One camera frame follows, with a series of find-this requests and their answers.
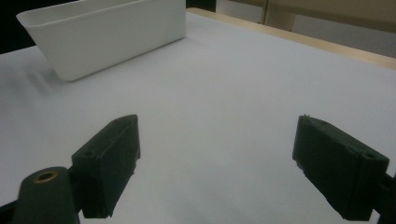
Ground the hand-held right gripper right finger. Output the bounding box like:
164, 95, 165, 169
291, 114, 390, 222

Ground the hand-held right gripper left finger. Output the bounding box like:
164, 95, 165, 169
70, 114, 142, 219

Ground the white plastic bin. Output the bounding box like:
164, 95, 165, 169
16, 0, 188, 83

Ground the white table cover sheet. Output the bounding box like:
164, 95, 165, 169
0, 11, 396, 224

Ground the light wooden desk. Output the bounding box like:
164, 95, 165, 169
228, 0, 396, 34

